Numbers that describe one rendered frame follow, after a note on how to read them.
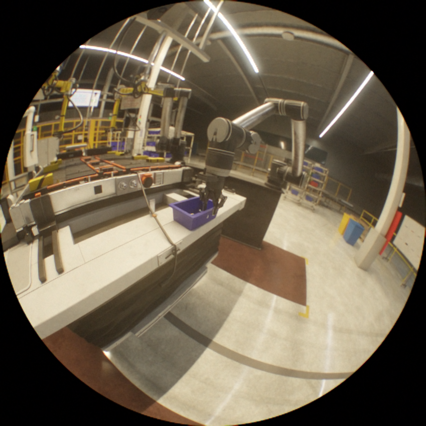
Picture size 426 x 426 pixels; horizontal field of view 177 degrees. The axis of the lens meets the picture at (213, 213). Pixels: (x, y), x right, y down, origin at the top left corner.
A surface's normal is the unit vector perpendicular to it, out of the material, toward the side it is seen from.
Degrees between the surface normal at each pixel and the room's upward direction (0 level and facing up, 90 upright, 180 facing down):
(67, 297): 0
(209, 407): 0
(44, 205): 90
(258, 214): 90
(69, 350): 0
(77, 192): 90
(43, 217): 90
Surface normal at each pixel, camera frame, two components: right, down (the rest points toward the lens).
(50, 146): 0.84, 0.37
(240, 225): -0.36, 0.34
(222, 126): -0.63, 0.18
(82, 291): 0.19, -0.88
